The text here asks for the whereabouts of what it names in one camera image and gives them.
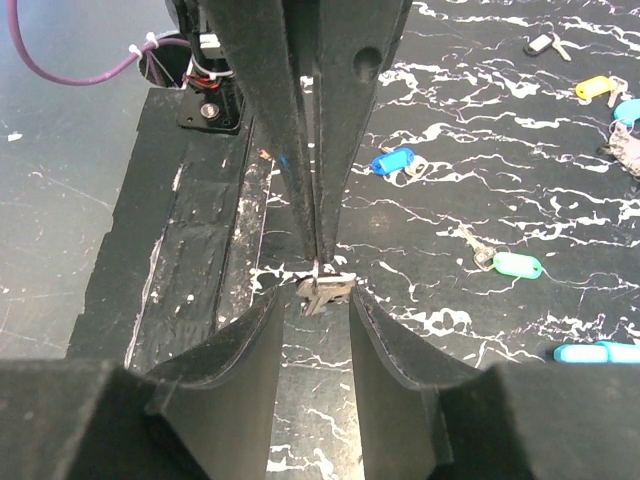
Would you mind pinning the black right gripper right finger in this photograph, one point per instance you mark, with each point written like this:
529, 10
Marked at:
398, 379

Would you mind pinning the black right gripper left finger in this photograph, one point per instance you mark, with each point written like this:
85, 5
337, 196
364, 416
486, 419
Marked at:
212, 409

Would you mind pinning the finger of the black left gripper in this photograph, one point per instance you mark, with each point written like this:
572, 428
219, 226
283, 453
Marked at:
356, 42
258, 40

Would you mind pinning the key with black tag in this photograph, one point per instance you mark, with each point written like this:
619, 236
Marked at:
320, 289

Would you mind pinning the key with blue tag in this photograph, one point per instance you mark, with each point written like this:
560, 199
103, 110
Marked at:
400, 159

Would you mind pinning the blue toy microphone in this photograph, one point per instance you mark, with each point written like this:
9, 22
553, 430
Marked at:
602, 352

